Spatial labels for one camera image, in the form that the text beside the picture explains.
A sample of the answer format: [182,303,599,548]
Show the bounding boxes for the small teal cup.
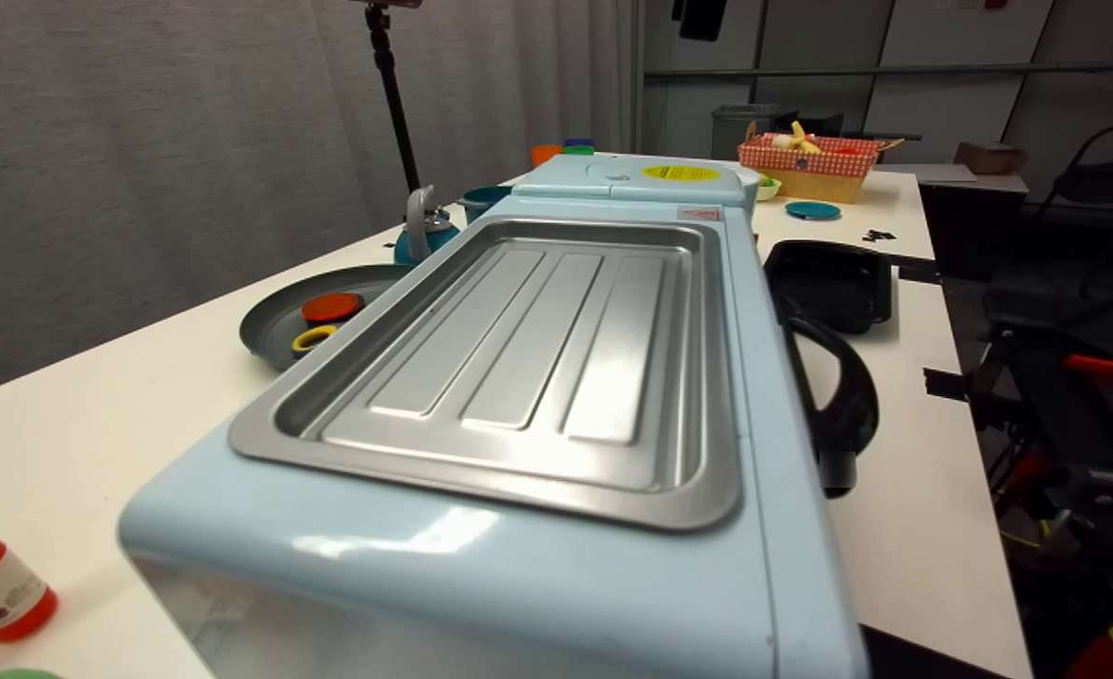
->
[459,185,513,223]

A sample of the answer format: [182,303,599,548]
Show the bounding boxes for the orange basket with food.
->
[737,126,894,204]

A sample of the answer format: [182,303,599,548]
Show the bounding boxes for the black toaster power cable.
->
[781,308,883,501]

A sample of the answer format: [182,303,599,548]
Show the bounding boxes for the light blue toaster oven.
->
[116,156,868,679]

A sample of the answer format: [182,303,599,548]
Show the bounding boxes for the grey round plate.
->
[236,266,399,371]

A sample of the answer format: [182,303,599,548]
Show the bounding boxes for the grey metal baking tray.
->
[231,220,738,532]

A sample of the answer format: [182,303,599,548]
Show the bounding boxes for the green round object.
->
[0,669,63,679]

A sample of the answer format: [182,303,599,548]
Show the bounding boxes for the teal round lid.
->
[786,199,841,223]

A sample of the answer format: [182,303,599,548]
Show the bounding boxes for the yellow round sticker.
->
[641,161,722,185]

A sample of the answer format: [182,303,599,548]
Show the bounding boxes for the teal bowl with utensil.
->
[391,185,455,267]

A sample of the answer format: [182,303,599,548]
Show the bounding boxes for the black metal chair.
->
[1033,126,1113,223]

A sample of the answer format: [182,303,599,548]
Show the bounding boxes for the yellow toy ring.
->
[285,320,342,359]

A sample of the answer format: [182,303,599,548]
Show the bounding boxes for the black tripod pole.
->
[363,0,420,193]

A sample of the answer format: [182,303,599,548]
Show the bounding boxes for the orange round toy disc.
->
[303,289,367,325]

